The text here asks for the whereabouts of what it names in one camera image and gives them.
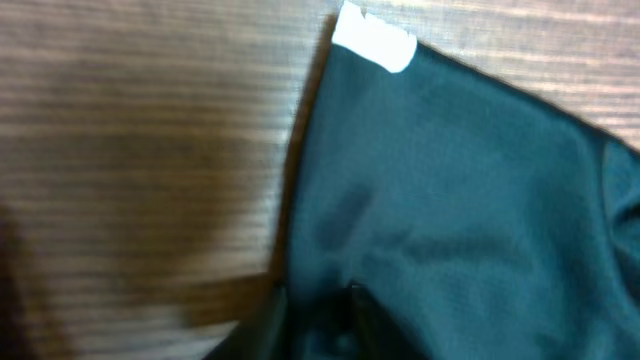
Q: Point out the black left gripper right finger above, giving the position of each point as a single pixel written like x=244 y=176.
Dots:
x=378 y=335

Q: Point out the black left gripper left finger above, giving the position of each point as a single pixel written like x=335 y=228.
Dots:
x=260 y=337

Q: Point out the black printed cycling jersey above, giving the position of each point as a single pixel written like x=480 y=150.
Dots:
x=488 y=223

